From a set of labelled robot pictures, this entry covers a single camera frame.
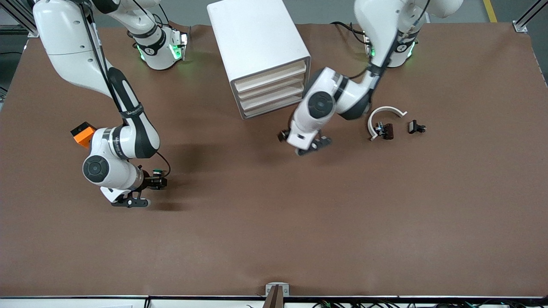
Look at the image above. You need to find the orange box with black base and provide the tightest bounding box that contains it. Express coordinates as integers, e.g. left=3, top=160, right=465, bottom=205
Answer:
left=70, top=121, right=97, bottom=149

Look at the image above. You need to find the brown table cover sheet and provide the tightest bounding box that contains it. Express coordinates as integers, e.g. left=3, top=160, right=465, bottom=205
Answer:
left=0, top=22, right=548, bottom=298

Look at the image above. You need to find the brown switch component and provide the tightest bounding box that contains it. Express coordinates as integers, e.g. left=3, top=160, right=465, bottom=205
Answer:
left=375, top=122, right=394, bottom=140

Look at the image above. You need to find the white curved plastic ring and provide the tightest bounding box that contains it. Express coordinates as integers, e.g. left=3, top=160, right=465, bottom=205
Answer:
left=367, top=106, right=408, bottom=142

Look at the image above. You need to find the black arm base cable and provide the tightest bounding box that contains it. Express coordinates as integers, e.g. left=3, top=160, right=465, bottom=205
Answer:
left=331, top=21, right=366, bottom=43

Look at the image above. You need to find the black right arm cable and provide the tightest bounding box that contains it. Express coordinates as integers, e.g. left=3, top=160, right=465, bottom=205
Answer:
left=78, top=0, right=172, bottom=178

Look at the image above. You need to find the white table edge frame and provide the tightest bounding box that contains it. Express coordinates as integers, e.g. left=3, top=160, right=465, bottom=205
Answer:
left=0, top=295, right=548, bottom=308

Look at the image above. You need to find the grey metal bracket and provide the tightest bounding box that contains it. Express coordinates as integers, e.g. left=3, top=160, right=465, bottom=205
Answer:
left=265, top=282, right=290, bottom=296

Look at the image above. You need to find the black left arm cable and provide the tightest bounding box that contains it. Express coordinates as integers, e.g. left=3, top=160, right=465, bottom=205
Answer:
left=349, top=0, right=431, bottom=88

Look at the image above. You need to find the black cable bundle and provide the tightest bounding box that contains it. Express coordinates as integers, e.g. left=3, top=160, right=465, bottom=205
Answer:
left=313, top=299, right=548, bottom=308

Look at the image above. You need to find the aluminium frame profile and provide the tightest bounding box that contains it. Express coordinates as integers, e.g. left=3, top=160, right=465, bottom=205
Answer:
left=0, top=0, right=43, bottom=37
left=513, top=0, right=548, bottom=33

